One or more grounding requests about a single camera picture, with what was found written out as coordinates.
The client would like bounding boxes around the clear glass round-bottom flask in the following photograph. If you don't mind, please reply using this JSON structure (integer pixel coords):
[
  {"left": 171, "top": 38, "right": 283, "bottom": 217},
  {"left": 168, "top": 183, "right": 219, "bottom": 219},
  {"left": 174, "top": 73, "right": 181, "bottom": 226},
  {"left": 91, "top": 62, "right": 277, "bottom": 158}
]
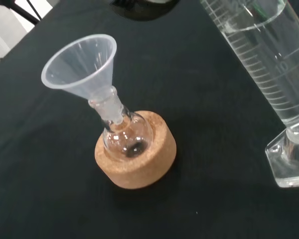
[{"left": 88, "top": 86, "right": 154, "bottom": 159}]

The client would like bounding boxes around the black bench cloth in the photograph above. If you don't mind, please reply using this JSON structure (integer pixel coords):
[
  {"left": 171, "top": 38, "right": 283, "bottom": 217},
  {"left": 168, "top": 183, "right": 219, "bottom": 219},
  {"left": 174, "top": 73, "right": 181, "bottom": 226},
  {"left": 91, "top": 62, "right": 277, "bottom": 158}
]
[{"left": 0, "top": 0, "right": 299, "bottom": 239}]

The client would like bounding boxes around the brown cork ring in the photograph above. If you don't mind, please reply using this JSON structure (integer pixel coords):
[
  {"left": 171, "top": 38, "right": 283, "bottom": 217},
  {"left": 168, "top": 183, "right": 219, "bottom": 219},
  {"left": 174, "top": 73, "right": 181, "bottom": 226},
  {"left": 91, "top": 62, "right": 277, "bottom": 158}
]
[{"left": 94, "top": 109, "right": 177, "bottom": 189}]

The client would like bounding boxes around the black tripod leg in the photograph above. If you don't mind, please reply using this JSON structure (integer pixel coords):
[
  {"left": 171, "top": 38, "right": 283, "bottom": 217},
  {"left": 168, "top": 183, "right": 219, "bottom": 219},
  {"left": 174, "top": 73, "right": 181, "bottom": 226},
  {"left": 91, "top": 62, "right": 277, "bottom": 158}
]
[{"left": 0, "top": 0, "right": 40, "bottom": 25}]

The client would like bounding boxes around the clear plastic funnel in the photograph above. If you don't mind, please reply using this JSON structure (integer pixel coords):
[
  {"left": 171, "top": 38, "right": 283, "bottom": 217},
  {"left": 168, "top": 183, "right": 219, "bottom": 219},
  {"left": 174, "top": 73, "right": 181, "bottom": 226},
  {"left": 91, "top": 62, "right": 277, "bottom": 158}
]
[{"left": 41, "top": 34, "right": 127, "bottom": 125}]

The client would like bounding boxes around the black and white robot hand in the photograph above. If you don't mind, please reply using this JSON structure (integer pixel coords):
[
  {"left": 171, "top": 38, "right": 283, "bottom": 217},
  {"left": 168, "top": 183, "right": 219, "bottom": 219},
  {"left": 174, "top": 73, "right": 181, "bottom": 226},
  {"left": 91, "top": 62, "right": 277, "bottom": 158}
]
[{"left": 111, "top": 0, "right": 179, "bottom": 22}]

